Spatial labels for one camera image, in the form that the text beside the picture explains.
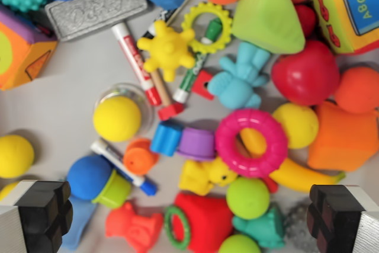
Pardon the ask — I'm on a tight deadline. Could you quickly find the orange foam block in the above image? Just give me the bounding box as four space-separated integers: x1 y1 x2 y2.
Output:
306 100 379 172

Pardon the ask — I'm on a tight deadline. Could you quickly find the yellow toy banana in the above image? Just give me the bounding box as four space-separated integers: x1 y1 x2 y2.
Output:
239 130 346 193

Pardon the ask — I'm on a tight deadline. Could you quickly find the yellow rubber animal figure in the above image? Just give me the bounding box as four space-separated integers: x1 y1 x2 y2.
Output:
178 156 239 196

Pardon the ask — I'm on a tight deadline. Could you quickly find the blue foam cylinder block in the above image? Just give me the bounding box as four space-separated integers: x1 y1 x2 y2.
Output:
149 121 184 157

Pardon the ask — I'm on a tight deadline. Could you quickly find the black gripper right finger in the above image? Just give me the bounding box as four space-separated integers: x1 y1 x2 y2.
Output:
306 184 379 253

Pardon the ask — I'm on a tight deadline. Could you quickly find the teal rubber figure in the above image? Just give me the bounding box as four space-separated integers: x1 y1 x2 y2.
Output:
231 205 287 249

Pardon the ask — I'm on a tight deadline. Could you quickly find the red rubber figure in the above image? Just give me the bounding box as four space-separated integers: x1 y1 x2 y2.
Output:
105 201 165 253

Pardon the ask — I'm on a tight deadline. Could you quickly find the light green foam ball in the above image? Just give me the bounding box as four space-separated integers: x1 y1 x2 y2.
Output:
217 233 262 253
225 177 271 221

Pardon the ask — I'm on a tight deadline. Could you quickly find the light green plastic cup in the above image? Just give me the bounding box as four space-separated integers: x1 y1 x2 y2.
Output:
91 168 133 209

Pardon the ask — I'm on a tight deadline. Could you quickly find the light green foam cone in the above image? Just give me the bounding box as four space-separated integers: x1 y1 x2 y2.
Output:
231 0 307 56

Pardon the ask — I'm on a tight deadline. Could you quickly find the orange plastic cup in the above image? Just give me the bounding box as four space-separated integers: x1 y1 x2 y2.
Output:
122 138 159 176

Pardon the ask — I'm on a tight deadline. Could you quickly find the thin wooden stick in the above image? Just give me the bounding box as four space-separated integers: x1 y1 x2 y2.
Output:
165 0 203 26

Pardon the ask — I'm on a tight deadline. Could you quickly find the light blue foam piece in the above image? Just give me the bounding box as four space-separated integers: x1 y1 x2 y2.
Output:
60 194 99 251

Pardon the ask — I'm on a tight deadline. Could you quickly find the red plastic apple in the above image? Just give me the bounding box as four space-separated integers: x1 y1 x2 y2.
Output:
271 40 341 107

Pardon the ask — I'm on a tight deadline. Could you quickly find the clear plastic rattle dome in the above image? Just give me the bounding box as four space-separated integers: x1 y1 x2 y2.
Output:
95 82 156 136

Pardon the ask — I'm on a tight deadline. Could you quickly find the light blue rubber figure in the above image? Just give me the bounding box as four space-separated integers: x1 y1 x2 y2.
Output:
206 41 270 110

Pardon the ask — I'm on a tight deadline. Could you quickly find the red foam block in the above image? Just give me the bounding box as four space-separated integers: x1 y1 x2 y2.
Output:
172 191 235 253

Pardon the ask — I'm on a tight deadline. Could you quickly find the yellow spiky rubber ball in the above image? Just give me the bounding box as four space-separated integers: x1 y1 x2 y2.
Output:
136 20 197 82

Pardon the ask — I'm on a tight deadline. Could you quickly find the purple foam block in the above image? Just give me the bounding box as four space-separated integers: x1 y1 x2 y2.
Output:
176 126 216 162

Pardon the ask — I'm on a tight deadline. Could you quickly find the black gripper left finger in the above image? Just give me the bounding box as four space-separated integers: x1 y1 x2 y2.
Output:
0 179 74 253

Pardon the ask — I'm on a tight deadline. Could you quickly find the orange purple fabric cube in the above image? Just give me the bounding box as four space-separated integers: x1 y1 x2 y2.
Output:
0 5 59 91

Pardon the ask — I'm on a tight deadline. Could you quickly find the green and red ring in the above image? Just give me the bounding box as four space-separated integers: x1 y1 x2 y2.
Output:
163 205 191 251

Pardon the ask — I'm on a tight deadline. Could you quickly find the green Expo marker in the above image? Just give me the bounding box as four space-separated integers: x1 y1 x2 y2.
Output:
172 18 223 103

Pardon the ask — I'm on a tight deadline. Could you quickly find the pink ribbed ring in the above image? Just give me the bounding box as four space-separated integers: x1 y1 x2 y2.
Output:
214 108 289 180

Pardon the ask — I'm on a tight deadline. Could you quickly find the red Expo marker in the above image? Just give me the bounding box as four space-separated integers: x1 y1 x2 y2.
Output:
111 22 163 107

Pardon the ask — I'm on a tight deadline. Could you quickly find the blue Expo marker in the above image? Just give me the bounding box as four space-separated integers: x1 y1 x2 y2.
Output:
89 139 159 196

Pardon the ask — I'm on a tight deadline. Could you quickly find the small red cube block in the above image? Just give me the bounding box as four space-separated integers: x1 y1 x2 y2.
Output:
190 69 216 101

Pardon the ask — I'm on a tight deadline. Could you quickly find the black marker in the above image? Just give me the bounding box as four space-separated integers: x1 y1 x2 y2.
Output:
141 8 176 41

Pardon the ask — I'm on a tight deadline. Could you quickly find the yellow-green gear ring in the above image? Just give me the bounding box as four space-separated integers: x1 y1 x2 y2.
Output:
181 1 234 56

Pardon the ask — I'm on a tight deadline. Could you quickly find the silver bumpy ball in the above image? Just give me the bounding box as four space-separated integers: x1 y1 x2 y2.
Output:
283 200 312 239

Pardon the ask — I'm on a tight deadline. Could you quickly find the ABC fabric cube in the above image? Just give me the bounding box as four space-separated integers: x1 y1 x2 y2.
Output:
310 0 379 56

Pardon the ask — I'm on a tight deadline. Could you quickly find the small red toy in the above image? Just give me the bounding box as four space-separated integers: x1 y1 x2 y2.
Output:
294 4 318 39

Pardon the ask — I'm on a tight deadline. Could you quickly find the yellow foam ball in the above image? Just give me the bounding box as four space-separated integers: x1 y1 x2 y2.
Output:
0 134 36 180
93 95 143 143
272 103 320 150

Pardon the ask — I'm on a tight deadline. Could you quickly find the wooden screw with red head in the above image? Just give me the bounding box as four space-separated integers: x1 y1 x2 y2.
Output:
152 69 186 121

